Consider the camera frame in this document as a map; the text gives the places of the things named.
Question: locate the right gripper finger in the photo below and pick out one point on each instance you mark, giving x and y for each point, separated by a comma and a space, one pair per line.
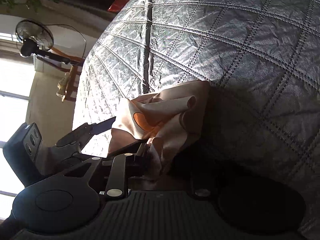
136, 164

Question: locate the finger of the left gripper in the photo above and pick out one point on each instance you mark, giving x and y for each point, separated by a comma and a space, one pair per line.
102, 126

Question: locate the pink garment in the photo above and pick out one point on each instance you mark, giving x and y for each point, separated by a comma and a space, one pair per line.
169, 121

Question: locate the standing fan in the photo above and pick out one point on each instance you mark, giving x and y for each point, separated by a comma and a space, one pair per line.
37, 39

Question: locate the red bin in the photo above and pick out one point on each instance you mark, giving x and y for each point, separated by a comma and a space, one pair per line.
117, 5

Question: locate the grey quilted bedspread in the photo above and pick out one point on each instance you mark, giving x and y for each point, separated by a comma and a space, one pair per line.
262, 58

